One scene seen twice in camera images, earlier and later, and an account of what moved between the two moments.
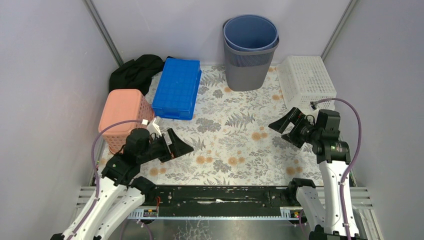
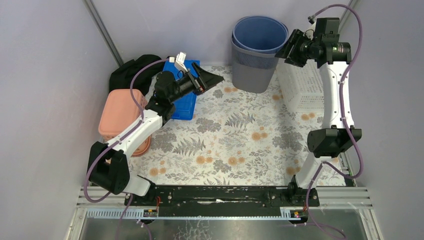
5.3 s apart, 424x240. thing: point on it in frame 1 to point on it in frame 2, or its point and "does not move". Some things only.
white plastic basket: x=304 y=79 does not move
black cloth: x=136 y=74 does not move
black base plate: x=221 y=201 does not move
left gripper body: x=168 y=148 to x=195 y=83
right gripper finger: x=293 y=116 to x=284 y=52
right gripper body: x=305 y=130 to x=301 y=50
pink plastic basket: x=121 y=105 does not move
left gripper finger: x=178 y=147 to x=204 y=80
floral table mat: x=230 y=140 does not move
